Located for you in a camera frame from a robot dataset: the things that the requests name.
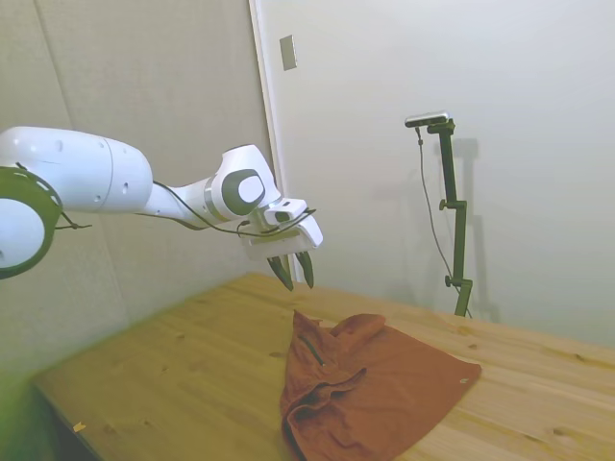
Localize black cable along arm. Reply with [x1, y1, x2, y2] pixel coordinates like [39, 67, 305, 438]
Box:
[152, 180, 319, 237]

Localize white vertical wall trim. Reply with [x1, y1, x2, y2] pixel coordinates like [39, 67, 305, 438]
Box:
[247, 0, 290, 271]

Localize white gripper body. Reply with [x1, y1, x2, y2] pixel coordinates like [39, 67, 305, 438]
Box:
[241, 214, 325, 263]

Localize silver camera on stand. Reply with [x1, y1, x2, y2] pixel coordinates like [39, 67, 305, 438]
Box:
[404, 110, 454, 130]

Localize dark green camera stand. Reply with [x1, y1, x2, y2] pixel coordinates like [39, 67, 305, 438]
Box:
[426, 119, 476, 319]

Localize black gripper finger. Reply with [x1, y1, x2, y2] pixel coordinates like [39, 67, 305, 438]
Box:
[293, 250, 316, 291]
[266, 255, 295, 292]

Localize grey wall switch plate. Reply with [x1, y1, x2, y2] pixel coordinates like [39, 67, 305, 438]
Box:
[279, 34, 298, 72]

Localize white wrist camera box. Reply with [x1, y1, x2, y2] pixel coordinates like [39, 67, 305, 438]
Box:
[262, 198, 309, 228]

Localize rust orange shorts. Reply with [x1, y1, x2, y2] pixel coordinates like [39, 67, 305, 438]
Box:
[279, 308, 483, 461]

